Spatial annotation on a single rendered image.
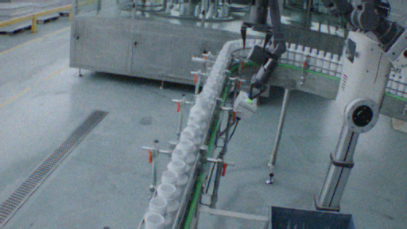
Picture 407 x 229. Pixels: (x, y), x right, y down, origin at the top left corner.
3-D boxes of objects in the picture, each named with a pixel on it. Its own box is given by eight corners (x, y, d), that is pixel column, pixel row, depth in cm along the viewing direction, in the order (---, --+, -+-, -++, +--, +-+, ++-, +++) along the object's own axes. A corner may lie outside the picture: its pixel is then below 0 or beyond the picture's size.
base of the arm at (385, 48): (397, 25, 115) (378, 48, 119) (383, 10, 114) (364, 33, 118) (406, 29, 106) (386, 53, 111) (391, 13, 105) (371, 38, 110)
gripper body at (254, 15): (272, 32, 114) (275, 10, 111) (241, 26, 115) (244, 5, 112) (271, 29, 120) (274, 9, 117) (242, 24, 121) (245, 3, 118)
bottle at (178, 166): (162, 219, 96) (166, 168, 90) (162, 206, 102) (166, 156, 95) (184, 220, 97) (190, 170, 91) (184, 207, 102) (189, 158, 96)
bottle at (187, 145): (168, 191, 109) (172, 142, 103) (179, 183, 114) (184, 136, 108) (184, 198, 106) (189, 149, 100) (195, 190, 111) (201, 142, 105)
